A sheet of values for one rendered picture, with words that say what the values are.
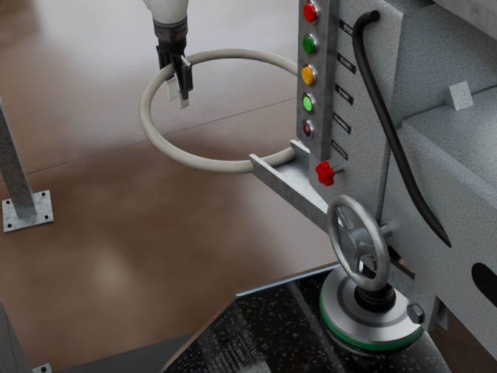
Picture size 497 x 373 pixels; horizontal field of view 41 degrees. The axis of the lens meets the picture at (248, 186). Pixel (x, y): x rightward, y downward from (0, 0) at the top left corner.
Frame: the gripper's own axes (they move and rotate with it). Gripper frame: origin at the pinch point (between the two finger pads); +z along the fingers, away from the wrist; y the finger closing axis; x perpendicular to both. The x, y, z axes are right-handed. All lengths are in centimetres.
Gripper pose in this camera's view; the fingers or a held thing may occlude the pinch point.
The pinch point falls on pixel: (177, 94)
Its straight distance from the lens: 192.5
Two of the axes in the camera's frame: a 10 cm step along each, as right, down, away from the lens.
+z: 0.0, 6.9, 7.3
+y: 6.8, 5.3, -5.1
